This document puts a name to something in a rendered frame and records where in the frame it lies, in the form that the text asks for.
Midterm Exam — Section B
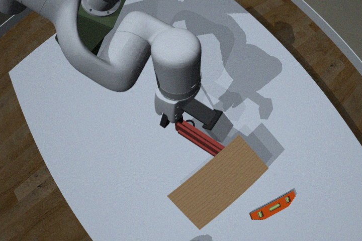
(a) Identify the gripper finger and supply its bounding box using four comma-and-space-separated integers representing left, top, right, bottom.
160, 113, 183, 128

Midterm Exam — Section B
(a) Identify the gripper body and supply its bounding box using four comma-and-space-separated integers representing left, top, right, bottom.
154, 76, 201, 124

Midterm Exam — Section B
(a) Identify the orange spirit level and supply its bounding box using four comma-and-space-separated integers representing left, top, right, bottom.
249, 190, 296, 220

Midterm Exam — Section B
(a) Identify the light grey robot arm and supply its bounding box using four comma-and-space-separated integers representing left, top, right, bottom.
0, 0, 233, 143

